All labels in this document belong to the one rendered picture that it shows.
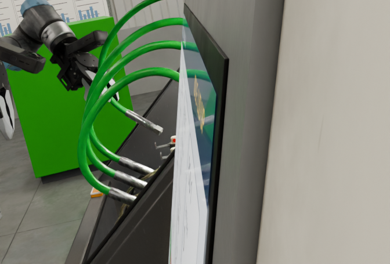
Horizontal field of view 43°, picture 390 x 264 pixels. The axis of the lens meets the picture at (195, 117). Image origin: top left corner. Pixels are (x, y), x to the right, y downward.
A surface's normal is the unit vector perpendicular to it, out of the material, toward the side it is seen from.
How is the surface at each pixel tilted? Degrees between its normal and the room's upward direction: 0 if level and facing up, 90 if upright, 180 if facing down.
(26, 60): 91
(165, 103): 90
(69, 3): 90
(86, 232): 0
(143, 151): 90
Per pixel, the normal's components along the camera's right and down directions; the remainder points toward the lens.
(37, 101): 0.26, 0.21
